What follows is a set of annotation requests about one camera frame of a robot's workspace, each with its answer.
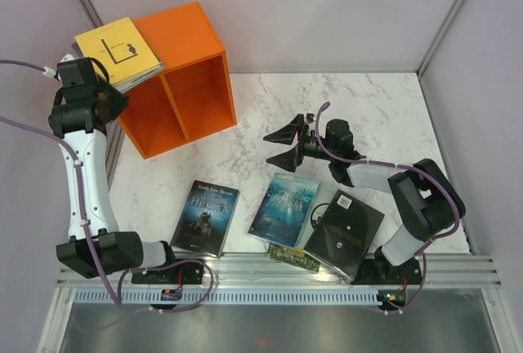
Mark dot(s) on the purple galaxy Crusoe book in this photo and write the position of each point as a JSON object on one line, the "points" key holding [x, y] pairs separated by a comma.
{"points": [[125, 85]]}

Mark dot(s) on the orange wooden shelf box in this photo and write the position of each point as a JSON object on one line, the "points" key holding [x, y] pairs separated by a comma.
{"points": [[191, 97]]}

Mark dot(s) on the black book with barcode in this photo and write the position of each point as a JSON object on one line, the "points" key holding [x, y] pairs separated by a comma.
{"points": [[343, 236]]}

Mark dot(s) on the pale Great Gatsby book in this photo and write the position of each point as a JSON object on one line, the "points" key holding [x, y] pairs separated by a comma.
{"points": [[323, 197]]}

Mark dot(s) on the green garden book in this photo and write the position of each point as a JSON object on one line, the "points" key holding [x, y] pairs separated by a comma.
{"points": [[293, 257]]}

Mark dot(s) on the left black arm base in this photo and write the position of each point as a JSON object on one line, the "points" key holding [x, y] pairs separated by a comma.
{"points": [[189, 273]]}

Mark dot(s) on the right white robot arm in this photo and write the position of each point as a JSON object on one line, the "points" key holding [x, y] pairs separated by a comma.
{"points": [[428, 204]]}

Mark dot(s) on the yellow book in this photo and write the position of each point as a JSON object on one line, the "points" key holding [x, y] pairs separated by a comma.
{"points": [[120, 47]]}

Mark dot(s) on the teal Jules Verne book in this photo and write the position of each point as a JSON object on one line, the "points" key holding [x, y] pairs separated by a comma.
{"points": [[284, 208]]}

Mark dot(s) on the aluminium rail frame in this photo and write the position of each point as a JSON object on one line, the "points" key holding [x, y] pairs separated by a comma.
{"points": [[146, 196]]}

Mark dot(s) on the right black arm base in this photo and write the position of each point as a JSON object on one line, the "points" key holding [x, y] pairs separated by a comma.
{"points": [[379, 273]]}

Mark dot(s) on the dark Wuthering Heights book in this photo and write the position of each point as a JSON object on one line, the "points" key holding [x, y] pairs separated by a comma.
{"points": [[205, 219]]}

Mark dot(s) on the white slotted cable duct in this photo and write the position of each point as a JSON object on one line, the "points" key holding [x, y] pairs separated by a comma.
{"points": [[309, 297]]}

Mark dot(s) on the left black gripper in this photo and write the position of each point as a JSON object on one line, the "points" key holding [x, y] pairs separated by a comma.
{"points": [[120, 100]]}

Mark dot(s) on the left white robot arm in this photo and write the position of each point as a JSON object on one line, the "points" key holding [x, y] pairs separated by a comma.
{"points": [[83, 106]]}

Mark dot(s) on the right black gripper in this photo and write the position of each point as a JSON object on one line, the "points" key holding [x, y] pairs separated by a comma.
{"points": [[292, 158]]}

